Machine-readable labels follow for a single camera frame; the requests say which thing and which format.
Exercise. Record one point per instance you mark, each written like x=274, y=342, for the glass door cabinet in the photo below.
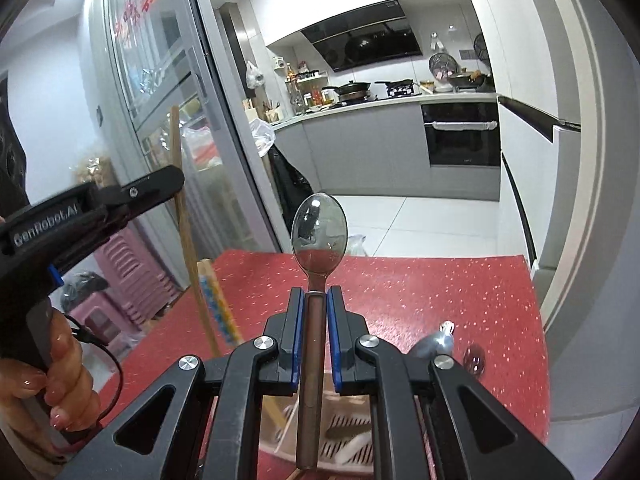
x=160, y=110

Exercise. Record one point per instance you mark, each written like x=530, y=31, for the black range hood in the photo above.
x=365, y=45

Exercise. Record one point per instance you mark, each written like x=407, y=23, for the red window decals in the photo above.
x=137, y=10

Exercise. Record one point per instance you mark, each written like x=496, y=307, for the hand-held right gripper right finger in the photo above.
x=334, y=340

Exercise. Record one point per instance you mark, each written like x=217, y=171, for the black wok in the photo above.
x=350, y=89

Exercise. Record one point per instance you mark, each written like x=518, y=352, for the black built-in oven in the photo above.
x=460, y=135

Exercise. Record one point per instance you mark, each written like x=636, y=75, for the plastic bag on floor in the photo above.
x=356, y=245

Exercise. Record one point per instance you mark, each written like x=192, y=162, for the clear bag of snacks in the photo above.
x=95, y=170

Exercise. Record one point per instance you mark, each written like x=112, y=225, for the small dark spoon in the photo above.
x=475, y=360

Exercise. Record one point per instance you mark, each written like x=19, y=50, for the spice rack with bottles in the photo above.
x=305, y=87

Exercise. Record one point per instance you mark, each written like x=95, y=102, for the stack of pink stools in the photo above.
x=135, y=280

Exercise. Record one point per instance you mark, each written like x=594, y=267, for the black garbage bag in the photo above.
x=290, y=185

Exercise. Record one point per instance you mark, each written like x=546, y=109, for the black frying pan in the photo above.
x=395, y=82

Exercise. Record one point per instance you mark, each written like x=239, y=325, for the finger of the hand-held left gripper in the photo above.
x=150, y=182

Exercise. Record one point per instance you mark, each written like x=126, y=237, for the pink plastic stool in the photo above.
x=100, y=320

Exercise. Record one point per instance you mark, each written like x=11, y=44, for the round strainer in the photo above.
x=442, y=66

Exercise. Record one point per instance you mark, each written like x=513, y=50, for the clear plastic bag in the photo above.
x=262, y=137

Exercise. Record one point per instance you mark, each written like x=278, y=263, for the white refrigerator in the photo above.
x=540, y=185

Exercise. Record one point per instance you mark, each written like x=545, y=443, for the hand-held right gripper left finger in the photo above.
x=298, y=340

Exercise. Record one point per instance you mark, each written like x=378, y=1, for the white hanging plastic bag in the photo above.
x=254, y=76

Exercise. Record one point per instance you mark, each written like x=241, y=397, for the plain wooden chopstick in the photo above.
x=192, y=265

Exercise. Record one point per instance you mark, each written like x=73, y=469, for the dark bundle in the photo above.
x=82, y=287

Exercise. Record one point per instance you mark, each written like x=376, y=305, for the gas stove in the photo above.
x=402, y=91

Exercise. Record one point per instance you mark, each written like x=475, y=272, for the person's left hand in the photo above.
x=70, y=385

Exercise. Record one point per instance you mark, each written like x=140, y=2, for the metal spoon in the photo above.
x=435, y=345

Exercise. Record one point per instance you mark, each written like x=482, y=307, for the beige white utensil holder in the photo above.
x=350, y=410

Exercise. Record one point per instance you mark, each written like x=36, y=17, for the wok with food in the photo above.
x=467, y=80

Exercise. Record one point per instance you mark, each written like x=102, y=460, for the blue flower chopstick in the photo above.
x=217, y=300

